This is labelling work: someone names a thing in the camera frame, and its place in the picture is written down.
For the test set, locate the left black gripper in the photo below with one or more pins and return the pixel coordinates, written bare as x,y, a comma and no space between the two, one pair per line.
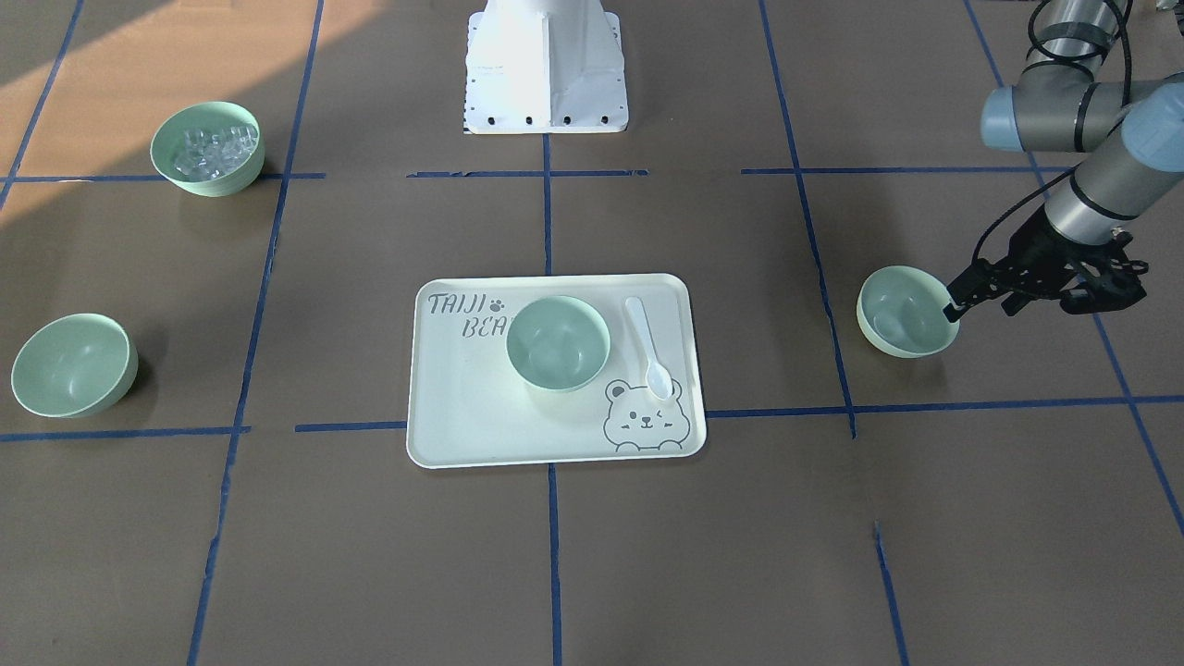
1039,248

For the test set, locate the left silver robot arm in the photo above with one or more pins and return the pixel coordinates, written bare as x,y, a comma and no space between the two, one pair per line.
1129,132

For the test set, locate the white plastic spoon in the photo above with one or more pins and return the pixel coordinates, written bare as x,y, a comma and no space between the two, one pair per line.
657,376

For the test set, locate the green bowl on tray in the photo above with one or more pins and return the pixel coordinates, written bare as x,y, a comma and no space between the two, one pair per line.
558,343

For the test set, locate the pale green bear tray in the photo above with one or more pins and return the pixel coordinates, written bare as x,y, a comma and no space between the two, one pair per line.
467,407

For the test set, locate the green bowl with ice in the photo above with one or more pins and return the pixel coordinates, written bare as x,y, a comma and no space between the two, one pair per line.
211,149

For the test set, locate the white camera mast with base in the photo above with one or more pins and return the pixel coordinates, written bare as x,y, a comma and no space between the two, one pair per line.
544,67

